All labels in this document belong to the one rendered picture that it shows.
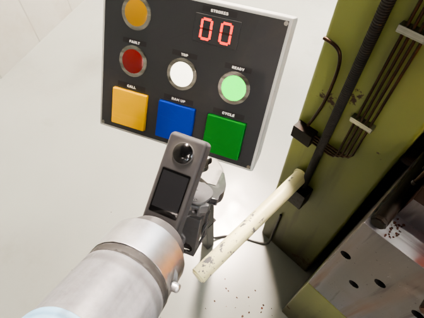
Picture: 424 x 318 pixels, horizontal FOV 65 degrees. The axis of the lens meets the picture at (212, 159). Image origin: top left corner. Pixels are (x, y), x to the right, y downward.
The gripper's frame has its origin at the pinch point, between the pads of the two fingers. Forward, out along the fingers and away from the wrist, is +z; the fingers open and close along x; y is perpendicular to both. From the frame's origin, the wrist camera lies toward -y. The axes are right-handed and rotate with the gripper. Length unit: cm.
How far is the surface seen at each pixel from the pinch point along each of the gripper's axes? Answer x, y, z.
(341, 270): 31.3, 30.9, 22.7
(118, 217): -57, 85, 67
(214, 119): -3.6, -2.2, 10.5
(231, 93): -1.6, -7.6, 11.0
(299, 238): 25, 59, 66
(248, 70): 0.5, -12.1, 11.5
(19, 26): -178, 26, 136
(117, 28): -25.2, -13.8, 11.2
